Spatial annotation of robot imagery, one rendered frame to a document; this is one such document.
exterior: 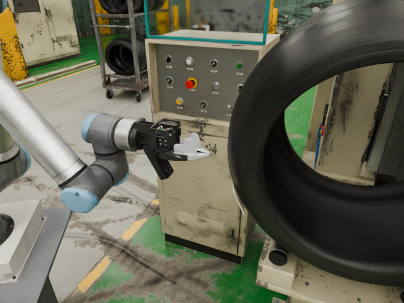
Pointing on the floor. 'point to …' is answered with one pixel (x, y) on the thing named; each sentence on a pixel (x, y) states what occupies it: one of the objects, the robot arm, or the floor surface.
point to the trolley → (122, 48)
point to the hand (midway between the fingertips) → (204, 156)
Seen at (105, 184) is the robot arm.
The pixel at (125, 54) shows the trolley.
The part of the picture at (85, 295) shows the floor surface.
